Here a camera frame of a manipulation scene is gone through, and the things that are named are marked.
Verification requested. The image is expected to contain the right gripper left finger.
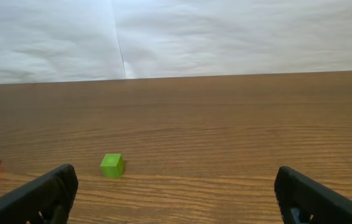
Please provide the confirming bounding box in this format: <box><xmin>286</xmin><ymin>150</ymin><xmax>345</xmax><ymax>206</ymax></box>
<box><xmin>0</xmin><ymin>164</ymin><xmax>79</xmax><ymax>224</ymax></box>

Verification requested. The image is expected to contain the green cube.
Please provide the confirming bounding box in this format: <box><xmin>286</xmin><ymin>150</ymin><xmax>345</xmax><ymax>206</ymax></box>
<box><xmin>100</xmin><ymin>153</ymin><xmax>125</xmax><ymax>179</ymax></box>

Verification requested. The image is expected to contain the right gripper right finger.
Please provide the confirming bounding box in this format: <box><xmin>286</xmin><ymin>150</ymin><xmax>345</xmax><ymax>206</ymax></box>
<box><xmin>274</xmin><ymin>166</ymin><xmax>352</xmax><ymax>224</ymax></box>

